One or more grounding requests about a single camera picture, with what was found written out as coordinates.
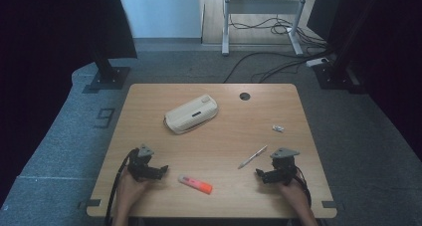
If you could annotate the person's right hand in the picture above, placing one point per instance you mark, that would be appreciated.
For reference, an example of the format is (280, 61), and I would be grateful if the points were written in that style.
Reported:
(293, 192)

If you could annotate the orange highlighter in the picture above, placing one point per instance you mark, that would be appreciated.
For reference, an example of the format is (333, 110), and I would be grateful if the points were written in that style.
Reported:
(195, 184)

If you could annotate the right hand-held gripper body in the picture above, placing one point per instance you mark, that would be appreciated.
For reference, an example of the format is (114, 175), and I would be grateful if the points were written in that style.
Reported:
(284, 168)

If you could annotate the person's left hand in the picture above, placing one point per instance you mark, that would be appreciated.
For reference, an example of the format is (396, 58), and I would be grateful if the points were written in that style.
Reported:
(130, 189)

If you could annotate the white fabric pencil case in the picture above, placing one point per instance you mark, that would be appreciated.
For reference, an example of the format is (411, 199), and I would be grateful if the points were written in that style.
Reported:
(190, 114)

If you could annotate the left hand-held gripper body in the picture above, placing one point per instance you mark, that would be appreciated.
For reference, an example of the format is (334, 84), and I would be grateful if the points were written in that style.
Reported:
(141, 166)

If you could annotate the white power strip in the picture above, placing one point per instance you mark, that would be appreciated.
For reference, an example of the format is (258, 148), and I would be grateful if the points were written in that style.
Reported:
(316, 62)

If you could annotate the white pen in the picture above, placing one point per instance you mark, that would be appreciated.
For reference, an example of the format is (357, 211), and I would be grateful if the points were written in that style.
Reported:
(252, 157)

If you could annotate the dark round table grommet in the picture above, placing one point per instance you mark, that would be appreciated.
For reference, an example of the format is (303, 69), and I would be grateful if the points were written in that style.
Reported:
(245, 96)

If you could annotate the black stand base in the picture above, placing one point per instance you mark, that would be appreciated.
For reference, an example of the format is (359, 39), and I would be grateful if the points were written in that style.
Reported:
(109, 76)
(335, 76)

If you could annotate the small white eraser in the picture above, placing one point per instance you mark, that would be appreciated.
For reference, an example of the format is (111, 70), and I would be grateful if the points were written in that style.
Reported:
(278, 128)

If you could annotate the dark curtain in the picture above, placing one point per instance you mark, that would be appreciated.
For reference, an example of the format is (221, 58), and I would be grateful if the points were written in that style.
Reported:
(49, 53)
(381, 37)

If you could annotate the white metal desk frame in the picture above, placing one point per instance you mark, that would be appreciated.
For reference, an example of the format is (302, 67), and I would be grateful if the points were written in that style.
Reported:
(262, 6)

